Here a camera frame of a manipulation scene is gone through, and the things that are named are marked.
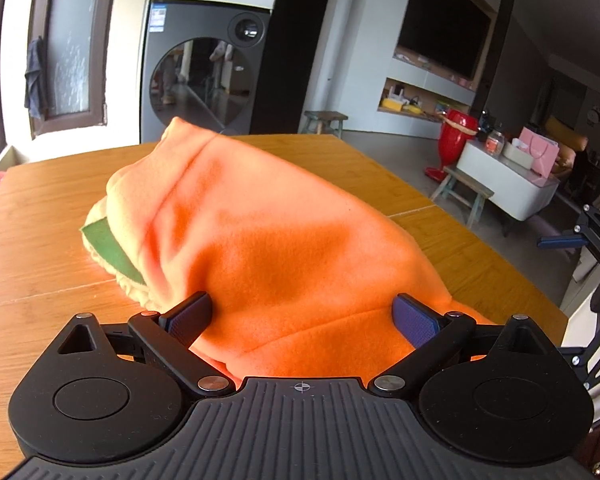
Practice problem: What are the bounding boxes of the wooden bench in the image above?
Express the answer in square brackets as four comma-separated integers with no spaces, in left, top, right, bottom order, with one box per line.
[430,166,494,230]

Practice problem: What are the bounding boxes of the orange pumpkin costume garment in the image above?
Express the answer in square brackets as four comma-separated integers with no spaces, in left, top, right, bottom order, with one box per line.
[78,116,491,386]

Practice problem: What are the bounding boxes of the brown framed frosted window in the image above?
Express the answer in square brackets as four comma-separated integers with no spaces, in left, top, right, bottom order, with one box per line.
[29,0,114,136]

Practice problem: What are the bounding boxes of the dark cloth on window handle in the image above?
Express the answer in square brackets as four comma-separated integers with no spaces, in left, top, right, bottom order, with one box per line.
[24,37,48,120]

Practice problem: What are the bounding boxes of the white low cabinet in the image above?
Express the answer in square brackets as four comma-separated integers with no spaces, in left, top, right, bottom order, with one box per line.
[456,141,559,222]

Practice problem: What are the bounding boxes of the red vase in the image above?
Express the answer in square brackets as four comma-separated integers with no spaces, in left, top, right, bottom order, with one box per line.
[424,108,478,182]

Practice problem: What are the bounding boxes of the small wooden stool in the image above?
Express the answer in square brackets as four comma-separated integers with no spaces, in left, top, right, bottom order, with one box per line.
[301,110,349,139]

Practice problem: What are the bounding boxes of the grey front-load washing machine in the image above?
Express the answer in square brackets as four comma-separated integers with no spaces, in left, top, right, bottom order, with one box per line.
[140,0,270,143]

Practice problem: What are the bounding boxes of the black television screen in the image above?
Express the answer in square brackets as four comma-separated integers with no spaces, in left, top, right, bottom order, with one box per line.
[398,0,491,79]

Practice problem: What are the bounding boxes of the pink gift bag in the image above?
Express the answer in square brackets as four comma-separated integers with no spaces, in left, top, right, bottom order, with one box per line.
[519,128,559,178]

